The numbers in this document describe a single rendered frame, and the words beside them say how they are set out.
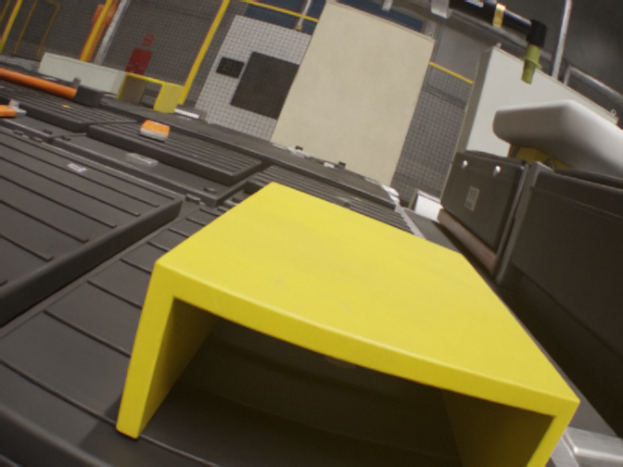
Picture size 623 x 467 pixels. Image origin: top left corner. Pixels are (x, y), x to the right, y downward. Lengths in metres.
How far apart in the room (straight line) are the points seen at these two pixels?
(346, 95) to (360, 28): 0.52
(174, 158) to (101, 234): 0.33
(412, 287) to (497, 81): 4.73
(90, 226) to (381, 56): 4.63
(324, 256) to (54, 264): 0.08
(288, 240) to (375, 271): 0.02
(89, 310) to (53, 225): 0.06
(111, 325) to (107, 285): 0.02
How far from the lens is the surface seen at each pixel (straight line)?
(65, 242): 0.21
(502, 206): 0.70
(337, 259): 0.15
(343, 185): 0.76
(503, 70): 4.90
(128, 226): 0.27
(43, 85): 0.81
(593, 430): 0.29
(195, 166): 0.56
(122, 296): 0.18
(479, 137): 4.82
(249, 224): 0.15
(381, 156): 4.82
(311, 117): 4.81
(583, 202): 0.47
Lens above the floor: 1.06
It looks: 8 degrees down
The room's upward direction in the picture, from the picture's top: 20 degrees clockwise
